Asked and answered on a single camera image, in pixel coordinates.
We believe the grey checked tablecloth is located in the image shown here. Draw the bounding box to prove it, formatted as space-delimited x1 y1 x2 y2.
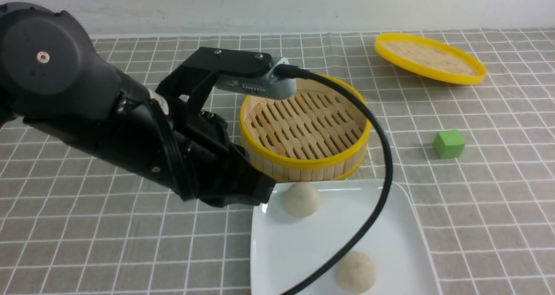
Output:
0 29 555 295

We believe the round beige steamed bun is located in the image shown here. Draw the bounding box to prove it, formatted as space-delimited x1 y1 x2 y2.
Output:
334 251 376 295

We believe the yellow rimmed bamboo steamer basket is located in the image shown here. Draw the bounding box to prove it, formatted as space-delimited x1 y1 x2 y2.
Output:
238 79 372 183

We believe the black camera cable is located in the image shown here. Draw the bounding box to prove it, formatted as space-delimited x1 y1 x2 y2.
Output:
274 64 393 295

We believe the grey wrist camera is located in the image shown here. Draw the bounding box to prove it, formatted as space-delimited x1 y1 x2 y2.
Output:
214 56 297 101

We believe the green cube block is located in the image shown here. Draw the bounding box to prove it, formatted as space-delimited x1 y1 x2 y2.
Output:
433 129 466 159

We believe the yellow rimmed bamboo steamer lid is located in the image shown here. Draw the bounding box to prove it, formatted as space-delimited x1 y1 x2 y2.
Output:
374 33 488 85

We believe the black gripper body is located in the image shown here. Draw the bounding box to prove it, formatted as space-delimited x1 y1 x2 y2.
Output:
155 47 276 207

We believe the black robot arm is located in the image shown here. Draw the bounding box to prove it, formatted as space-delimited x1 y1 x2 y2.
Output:
1 2 276 207

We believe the round white steamed bun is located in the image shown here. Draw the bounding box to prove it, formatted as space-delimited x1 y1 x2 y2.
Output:
283 182 321 218

